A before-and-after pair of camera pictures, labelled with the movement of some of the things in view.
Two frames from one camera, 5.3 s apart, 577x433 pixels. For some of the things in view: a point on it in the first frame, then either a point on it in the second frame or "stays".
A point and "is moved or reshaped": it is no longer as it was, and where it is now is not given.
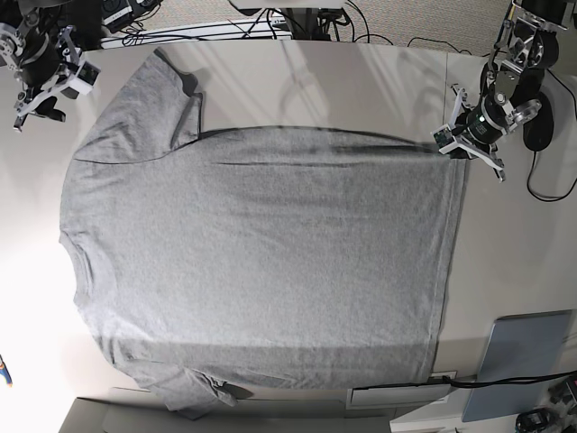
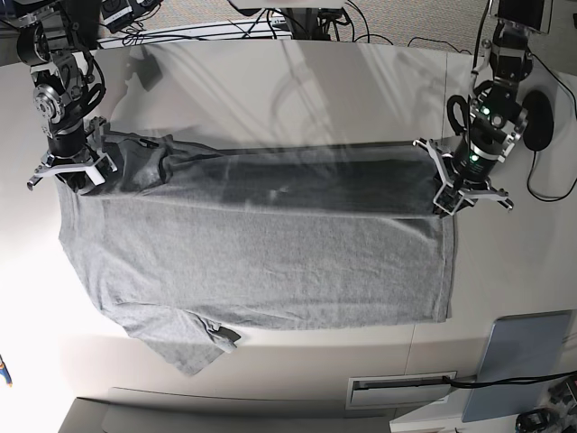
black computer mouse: [537, 133] stays
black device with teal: [533, 421] stays
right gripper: [485, 122] to [470, 169]
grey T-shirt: [257, 258] is moved or reshaped
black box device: [115, 13] stays
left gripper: [42, 59] to [69, 147]
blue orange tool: [5, 373] stays
